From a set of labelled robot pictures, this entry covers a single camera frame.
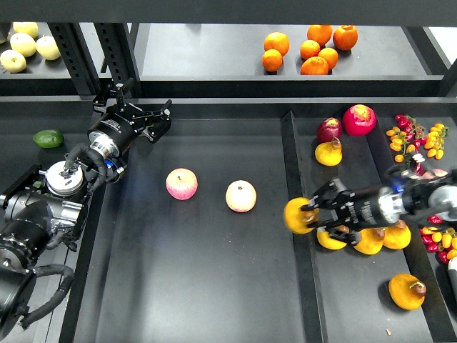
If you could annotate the green avocado in corner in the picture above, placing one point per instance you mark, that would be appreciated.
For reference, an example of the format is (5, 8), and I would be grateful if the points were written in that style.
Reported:
(148, 132)

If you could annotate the black tray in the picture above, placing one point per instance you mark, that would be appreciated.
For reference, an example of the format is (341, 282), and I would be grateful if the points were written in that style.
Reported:
(19, 122)
(166, 270)
(344, 294)

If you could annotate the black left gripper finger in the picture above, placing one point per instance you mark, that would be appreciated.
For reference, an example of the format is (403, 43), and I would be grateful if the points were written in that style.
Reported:
(161, 118)
(112, 91)

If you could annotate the pale pink apple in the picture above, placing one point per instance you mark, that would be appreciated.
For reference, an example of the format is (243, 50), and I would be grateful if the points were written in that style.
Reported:
(241, 196)

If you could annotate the red chili pepper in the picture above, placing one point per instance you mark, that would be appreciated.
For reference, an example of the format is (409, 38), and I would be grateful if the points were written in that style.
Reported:
(417, 161)

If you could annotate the yellow pear with stem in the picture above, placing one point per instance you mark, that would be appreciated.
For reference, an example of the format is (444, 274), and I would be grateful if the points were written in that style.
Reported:
(325, 241)

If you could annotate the green avocado upper left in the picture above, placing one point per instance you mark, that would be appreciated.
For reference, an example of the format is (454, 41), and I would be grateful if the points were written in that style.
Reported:
(48, 138)

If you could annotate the red cherry tomato bunch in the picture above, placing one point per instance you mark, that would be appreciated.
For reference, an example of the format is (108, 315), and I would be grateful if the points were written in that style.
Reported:
(410, 130)

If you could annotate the pink apple right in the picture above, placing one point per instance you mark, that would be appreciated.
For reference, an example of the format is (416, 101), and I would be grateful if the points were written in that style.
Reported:
(435, 173)

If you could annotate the black metal shelf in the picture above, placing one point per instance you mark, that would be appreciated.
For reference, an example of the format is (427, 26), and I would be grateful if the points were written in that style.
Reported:
(202, 49)

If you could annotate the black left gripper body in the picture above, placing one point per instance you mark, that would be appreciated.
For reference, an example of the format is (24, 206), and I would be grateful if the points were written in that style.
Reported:
(115, 132)

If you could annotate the orange cherry tomato bunch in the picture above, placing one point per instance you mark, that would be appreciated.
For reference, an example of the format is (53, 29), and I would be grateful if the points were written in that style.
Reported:
(401, 143)
(435, 141)

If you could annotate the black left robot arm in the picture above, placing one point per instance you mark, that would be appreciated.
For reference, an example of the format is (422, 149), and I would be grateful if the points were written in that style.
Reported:
(48, 207)

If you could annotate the black left tray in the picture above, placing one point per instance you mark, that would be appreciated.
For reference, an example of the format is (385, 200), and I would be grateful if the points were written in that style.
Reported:
(19, 122)

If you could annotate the orange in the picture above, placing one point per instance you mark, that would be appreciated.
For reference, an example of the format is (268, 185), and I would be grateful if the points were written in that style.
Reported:
(272, 60)
(309, 48)
(314, 66)
(345, 37)
(330, 55)
(320, 33)
(278, 41)

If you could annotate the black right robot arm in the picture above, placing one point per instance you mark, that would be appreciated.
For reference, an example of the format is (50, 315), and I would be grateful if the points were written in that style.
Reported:
(419, 198)

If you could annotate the black centre tray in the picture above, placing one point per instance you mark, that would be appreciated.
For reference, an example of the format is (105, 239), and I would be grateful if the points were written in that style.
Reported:
(166, 270)

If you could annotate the black right tray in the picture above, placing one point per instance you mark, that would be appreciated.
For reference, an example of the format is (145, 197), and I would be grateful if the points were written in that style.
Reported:
(344, 294)

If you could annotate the dark red apple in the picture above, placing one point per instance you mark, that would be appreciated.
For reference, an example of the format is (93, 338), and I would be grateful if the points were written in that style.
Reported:
(329, 129)

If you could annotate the pale yellow pear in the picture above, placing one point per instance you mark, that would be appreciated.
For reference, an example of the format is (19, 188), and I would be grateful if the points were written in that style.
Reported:
(23, 43)
(46, 46)
(30, 28)
(13, 61)

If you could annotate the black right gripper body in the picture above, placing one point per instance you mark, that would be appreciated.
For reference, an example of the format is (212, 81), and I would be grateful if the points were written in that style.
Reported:
(368, 208)

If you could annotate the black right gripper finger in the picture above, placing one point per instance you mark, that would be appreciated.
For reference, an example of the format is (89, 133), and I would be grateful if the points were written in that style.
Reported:
(325, 196)
(336, 230)

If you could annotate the pink red apple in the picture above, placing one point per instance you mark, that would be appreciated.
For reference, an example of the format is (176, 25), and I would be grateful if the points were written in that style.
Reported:
(181, 184)

